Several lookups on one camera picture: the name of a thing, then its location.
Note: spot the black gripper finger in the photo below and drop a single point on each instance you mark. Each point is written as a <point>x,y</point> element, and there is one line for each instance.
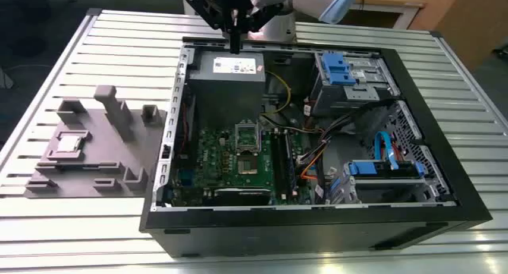
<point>262,18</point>
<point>205,9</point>

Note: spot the silver CPU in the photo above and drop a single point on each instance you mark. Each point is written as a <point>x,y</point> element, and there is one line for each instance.
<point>69,144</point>

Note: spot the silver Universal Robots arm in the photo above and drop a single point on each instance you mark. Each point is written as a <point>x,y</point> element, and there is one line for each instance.
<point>279,24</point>

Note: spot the CPU socket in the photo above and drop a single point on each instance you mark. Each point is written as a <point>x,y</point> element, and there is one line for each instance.
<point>248,164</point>

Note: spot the white power supply label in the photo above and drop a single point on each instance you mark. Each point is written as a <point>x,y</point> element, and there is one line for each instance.
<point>234,66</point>

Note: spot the blue plastic disk carrier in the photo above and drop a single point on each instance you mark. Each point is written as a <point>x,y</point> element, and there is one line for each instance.
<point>336,66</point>

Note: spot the black table corner cap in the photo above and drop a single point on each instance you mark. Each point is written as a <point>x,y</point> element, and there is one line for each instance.
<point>435,34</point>
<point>93,12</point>

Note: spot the grey power supply unit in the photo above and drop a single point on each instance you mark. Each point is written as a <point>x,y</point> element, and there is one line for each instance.
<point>226,98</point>

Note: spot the wooden desk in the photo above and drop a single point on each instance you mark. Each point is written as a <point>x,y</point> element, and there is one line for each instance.
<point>397,2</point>

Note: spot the silver drive cage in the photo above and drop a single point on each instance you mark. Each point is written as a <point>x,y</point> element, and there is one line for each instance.
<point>365,92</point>

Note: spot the black office chair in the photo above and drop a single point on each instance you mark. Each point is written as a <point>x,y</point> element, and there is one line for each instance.
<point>26,18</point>

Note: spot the black RAM slot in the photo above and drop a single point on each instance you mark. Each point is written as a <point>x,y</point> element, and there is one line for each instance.
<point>278,164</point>
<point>294,164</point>
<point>283,164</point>
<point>288,164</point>

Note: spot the green motherboard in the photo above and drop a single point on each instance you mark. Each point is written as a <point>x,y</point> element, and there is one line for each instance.
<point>209,167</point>

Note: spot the wooden cabinet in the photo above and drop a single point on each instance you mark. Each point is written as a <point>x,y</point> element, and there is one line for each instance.
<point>467,24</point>

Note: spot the grey parts rack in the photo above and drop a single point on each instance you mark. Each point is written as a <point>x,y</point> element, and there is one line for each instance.
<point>103,155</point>

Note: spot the hard disk in blue carrier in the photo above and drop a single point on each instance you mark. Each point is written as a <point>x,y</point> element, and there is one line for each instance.
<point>362,168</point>

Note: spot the blue motherboard connector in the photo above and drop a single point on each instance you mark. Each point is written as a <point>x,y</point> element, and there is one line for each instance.
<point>185,179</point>

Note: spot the black graphics card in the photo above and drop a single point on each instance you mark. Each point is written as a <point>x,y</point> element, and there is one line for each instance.
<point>238,196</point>

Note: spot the black chair base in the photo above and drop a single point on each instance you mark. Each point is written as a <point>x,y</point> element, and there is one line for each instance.
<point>501,51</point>

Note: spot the silver disk bay cage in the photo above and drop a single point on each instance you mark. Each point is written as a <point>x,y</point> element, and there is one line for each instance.
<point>393,183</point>

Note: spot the black PC case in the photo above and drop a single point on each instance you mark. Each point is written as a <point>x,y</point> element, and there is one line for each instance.
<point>316,229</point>

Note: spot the blue plastic drive rail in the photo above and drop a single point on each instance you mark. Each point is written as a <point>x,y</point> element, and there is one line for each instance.
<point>332,190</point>

